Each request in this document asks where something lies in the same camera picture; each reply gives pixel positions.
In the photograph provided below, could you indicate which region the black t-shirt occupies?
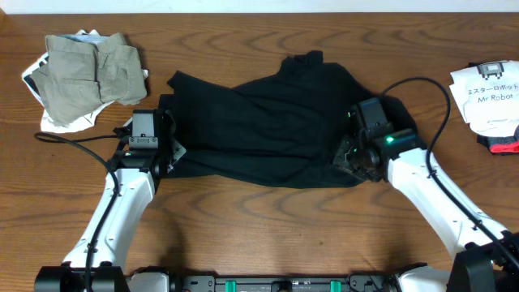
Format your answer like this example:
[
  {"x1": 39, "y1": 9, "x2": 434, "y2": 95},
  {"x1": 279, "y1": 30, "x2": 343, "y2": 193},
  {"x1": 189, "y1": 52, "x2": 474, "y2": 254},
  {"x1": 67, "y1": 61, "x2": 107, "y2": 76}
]
[{"x1": 159, "y1": 51, "x2": 372, "y2": 189}]

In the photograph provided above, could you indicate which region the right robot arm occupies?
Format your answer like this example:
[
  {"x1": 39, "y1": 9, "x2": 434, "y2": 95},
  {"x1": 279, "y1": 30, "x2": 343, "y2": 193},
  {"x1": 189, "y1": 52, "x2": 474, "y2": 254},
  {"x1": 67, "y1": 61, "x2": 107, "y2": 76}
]
[{"x1": 332, "y1": 129, "x2": 518, "y2": 291}]

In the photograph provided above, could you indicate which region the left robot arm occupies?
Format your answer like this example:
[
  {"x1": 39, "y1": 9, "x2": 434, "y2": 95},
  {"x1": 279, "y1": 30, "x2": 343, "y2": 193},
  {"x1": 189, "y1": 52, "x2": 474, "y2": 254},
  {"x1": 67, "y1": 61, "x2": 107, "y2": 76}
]
[{"x1": 34, "y1": 109, "x2": 186, "y2": 292}]

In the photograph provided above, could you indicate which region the white printed garment under khaki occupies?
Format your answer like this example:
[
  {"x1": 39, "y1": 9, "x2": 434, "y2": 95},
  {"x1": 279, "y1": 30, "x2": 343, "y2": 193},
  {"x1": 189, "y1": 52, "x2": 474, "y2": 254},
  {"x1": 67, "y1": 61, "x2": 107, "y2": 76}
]
[{"x1": 21, "y1": 28, "x2": 150, "y2": 135}]

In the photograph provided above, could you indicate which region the khaki folded shirt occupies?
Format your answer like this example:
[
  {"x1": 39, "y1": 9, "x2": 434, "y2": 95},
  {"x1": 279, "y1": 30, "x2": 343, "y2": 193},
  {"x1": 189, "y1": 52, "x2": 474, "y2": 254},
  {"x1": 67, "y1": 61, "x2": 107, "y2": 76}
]
[{"x1": 31, "y1": 32, "x2": 148, "y2": 127}]

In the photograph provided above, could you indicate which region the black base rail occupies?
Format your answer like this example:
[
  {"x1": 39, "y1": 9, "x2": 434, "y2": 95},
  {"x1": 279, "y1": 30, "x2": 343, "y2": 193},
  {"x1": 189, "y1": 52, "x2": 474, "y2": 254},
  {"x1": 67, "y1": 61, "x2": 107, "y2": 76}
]
[{"x1": 169, "y1": 273, "x2": 401, "y2": 292}]

